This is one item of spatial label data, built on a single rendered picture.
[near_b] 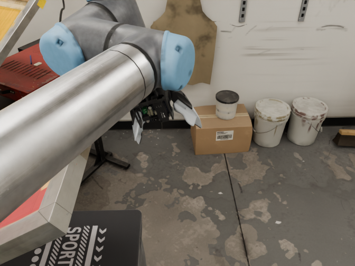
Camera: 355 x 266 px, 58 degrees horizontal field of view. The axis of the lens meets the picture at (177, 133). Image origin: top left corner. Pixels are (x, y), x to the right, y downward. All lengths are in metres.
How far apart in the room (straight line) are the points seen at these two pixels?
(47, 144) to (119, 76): 0.11
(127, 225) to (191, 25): 1.82
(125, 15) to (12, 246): 0.41
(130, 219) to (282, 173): 1.86
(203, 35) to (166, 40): 2.32
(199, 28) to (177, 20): 0.19
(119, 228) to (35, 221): 0.72
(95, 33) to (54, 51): 0.06
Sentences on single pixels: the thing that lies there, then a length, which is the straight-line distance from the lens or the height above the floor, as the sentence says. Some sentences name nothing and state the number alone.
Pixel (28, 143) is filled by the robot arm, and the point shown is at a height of 1.79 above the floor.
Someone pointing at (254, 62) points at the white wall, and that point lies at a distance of 2.97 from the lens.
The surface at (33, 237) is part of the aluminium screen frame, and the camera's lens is 0.56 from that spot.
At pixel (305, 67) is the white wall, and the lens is 3.14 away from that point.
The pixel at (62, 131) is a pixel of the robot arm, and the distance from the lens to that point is 0.30.
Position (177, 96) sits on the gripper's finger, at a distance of 0.68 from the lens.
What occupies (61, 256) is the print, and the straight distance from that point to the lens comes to 1.24.
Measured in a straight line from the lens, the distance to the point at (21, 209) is 0.71.
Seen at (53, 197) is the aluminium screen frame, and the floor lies 1.55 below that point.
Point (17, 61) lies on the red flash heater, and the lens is 2.20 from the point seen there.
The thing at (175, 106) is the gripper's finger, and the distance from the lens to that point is 0.67.
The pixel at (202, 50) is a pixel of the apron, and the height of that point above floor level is 0.84.
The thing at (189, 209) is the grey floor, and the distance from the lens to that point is 2.51.
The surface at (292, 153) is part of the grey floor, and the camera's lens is 3.13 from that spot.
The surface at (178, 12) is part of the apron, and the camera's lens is 2.67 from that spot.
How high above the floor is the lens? 1.95
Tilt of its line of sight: 38 degrees down
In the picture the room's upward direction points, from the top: straight up
